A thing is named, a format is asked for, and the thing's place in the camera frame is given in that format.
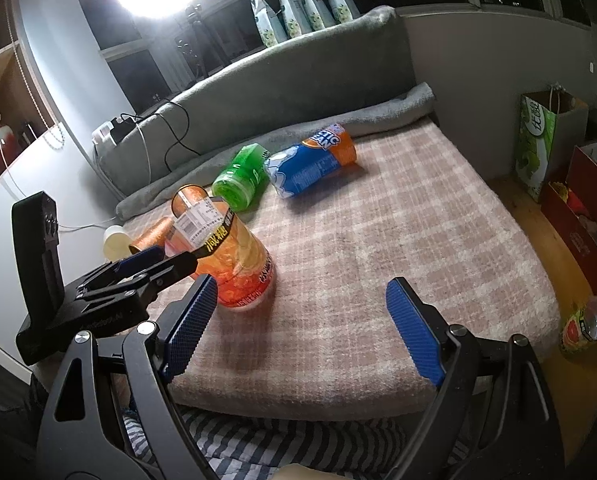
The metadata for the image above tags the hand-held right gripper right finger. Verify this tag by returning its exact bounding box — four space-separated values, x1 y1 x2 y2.
385 276 567 480

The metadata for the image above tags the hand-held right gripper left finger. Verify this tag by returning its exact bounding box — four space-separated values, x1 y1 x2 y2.
36 275 220 480

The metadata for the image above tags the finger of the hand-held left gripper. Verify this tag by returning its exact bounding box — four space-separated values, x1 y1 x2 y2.
77 246 165 288
76 251 200 307

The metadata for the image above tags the orange drink bottle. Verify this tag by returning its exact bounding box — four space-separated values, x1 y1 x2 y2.
171 185 277 312

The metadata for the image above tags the cream white cup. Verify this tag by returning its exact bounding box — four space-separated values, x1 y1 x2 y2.
103 225 132 262

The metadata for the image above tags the pink plaid blanket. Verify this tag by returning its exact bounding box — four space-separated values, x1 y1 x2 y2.
128 120 562 409

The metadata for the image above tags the green plastic bottle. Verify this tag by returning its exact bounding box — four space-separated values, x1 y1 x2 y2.
212 143 272 214

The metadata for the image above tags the white power strip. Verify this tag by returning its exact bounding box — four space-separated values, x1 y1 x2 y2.
92 114 140 147

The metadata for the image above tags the striped cloth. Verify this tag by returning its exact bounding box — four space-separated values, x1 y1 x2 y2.
122 404 471 480

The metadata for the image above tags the wooden shelf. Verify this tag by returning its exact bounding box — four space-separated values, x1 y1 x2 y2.
0 0 63 183

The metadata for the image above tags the red gift box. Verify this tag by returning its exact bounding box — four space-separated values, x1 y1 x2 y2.
540 179 597 297

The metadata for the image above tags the grey rolled blanket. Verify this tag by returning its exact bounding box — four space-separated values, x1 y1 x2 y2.
115 82 435 222

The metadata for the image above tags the green paper bag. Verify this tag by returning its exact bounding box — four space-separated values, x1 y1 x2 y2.
515 90 590 204

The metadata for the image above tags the grey sofa backrest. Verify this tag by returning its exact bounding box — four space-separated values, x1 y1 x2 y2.
95 6 413 197

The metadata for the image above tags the open cardboard box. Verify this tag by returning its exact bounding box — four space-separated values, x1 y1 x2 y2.
565 139 597 196

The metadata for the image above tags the white cable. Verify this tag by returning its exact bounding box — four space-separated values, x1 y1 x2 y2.
0 187 110 235

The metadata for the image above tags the white bead cord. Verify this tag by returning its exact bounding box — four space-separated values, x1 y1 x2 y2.
4 0 68 152

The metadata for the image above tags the black cable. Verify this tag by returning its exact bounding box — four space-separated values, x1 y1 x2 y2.
137 100 205 177

